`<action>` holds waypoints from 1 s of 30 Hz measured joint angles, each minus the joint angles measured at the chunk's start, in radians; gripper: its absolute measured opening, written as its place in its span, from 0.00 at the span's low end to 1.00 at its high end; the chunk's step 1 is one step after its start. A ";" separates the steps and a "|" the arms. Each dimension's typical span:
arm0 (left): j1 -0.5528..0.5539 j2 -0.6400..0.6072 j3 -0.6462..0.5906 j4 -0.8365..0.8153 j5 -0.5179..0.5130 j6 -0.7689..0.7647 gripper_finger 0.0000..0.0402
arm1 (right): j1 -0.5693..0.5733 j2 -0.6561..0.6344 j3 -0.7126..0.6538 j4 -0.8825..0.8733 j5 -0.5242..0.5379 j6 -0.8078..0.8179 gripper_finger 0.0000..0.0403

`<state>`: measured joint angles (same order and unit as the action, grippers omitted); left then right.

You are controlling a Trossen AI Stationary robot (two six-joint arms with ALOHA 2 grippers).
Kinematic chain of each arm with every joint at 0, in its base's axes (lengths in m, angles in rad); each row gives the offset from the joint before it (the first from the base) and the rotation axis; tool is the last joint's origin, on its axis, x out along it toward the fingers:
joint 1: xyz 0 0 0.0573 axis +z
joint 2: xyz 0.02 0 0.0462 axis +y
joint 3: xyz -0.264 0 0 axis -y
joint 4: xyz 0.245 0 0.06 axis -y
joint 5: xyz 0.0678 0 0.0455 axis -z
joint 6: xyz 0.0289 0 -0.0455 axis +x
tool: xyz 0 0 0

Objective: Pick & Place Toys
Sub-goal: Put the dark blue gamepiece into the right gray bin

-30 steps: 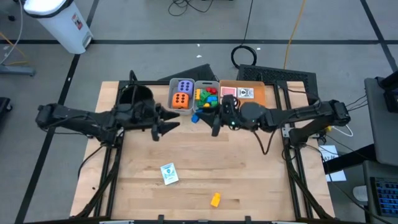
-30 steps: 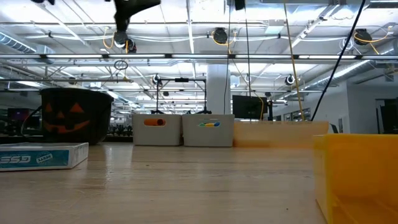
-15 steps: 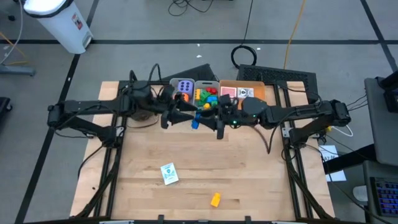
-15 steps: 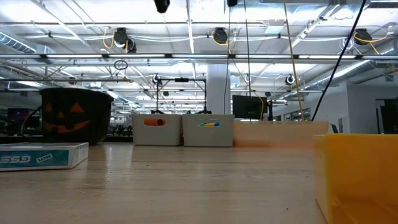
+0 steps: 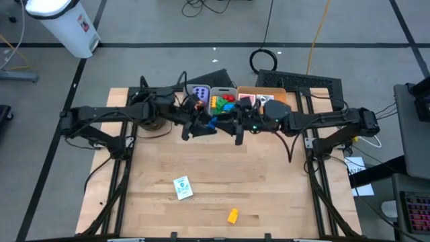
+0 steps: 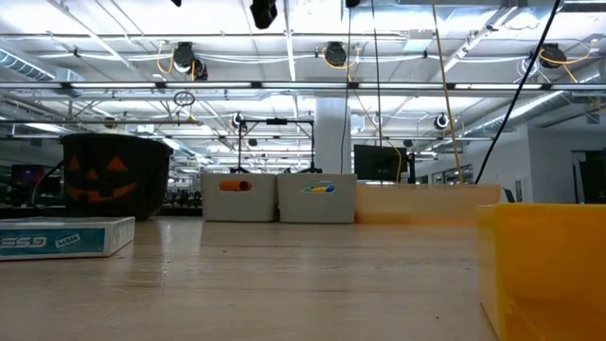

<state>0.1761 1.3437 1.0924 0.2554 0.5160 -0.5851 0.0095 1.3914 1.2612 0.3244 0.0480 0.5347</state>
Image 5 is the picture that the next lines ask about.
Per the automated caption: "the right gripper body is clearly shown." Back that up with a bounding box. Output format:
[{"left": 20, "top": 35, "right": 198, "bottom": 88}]
[{"left": 234, "top": 99, "right": 293, "bottom": 147}]

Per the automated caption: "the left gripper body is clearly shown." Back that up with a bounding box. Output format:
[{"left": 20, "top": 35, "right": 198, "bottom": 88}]
[{"left": 181, "top": 108, "right": 211, "bottom": 142}]

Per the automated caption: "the purple foam die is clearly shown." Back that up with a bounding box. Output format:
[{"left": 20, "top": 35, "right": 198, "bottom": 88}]
[{"left": 192, "top": 85, "right": 210, "bottom": 102}]

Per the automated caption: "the white plastic bin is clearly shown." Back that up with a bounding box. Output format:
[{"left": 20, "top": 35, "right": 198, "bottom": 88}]
[
  {"left": 185, "top": 83, "right": 212, "bottom": 112},
  {"left": 208, "top": 86, "right": 238, "bottom": 117}
]

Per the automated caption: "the teal playing card box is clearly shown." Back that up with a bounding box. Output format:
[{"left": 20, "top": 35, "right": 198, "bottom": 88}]
[{"left": 173, "top": 175, "right": 194, "bottom": 201}]

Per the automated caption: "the yellow toy brick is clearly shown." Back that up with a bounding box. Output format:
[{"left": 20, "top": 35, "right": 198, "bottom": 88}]
[{"left": 226, "top": 207, "right": 240, "bottom": 225}]

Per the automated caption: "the orange translucent tray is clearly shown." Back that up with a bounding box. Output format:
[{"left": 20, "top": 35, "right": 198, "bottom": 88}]
[{"left": 236, "top": 86, "right": 288, "bottom": 106}]

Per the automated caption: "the black pumpkin face bucket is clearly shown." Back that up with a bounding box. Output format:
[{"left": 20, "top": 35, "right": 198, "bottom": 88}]
[{"left": 138, "top": 114, "right": 169, "bottom": 132}]

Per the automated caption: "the black perforated computer case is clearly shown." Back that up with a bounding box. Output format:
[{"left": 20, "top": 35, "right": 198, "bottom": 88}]
[{"left": 255, "top": 69, "right": 345, "bottom": 112}]

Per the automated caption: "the white paper sheet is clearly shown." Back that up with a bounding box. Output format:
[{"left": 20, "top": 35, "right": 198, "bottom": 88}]
[{"left": 343, "top": 156, "right": 375, "bottom": 197}]

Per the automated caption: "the grey desk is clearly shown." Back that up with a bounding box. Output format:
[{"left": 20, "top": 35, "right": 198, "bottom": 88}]
[{"left": 392, "top": 82, "right": 430, "bottom": 179}]

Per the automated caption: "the black desk device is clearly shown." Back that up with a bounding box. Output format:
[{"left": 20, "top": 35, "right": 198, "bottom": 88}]
[{"left": 405, "top": 74, "right": 430, "bottom": 122}]

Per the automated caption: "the white computer mouse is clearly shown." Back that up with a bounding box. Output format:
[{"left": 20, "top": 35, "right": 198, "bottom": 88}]
[{"left": 380, "top": 199, "right": 399, "bottom": 219}]

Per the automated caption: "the white trash can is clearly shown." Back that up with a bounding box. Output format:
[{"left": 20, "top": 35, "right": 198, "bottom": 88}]
[{"left": 25, "top": 0, "right": 101, "bottom": 60}]

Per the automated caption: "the backlit black keyboard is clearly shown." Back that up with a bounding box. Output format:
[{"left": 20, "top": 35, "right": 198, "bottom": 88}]
[{"left": 399, "top": 190, "right": 430, "bottom": 235}]

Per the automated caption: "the grey stand base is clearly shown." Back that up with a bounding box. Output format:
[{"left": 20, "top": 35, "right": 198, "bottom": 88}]
[{"left": 0, "top": 69, "right": 39, "bottom": 83}]

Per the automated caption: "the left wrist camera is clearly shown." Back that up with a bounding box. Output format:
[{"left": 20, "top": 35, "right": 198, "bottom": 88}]
[{"left": 183, "top": 93, "right": 202, "bottom": 110}]

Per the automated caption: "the black cable by bucket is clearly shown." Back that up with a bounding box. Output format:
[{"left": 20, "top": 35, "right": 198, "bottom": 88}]
[{"left": 134, "top": 122, "right": 173, "bottom": 140}]

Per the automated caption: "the black left camera cable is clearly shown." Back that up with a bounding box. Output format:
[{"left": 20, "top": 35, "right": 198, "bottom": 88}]
[{"left": 175, "top": 70, "right": 189, "bottom": 97}]

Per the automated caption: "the black camera cable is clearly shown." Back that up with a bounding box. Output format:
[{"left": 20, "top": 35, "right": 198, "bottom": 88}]
[
  {"left": 175, "top": 70, "right": 189, "bottom": 97},
  {"left": 273, "top": 129, "right": 305, "bottom": 164}
]

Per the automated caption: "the black right camera cable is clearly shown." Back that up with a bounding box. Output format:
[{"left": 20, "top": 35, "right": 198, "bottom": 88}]
[{"left": 273, "top": 129, "right": 305, "bottom": 164}]

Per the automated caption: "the coiled black floor cable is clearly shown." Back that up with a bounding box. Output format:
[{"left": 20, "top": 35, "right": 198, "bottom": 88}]
[{"left": 249, "top": 0, "right": 279, "bottom": 76}]

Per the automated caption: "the yellow cable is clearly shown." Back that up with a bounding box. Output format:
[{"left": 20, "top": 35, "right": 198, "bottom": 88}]
[{"left": 305, "top": 0, "right": 333, "bottom": 76}]

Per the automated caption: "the white cable loop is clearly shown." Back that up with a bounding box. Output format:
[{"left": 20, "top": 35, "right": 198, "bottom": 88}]
[{"left": 365, "top": 134, "right": 383, "bottom": 149}]

